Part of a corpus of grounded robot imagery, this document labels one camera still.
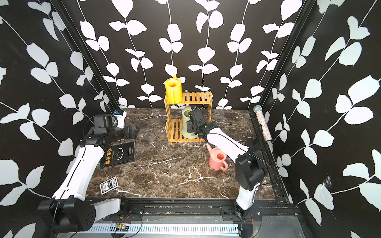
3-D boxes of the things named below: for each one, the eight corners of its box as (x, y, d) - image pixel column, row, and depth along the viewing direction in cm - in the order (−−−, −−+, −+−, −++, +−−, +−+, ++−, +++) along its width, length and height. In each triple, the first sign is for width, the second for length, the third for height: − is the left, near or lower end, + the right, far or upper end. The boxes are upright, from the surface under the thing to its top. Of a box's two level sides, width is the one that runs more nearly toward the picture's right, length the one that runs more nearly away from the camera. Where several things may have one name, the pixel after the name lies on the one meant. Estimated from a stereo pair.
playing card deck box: (103, 194, 81) (101, 193, 79) (101, 185, 84) (99, 184, 83) (118, 186, 84) (117, 185, 82) (116, 178, 87) (115, 176, 85)
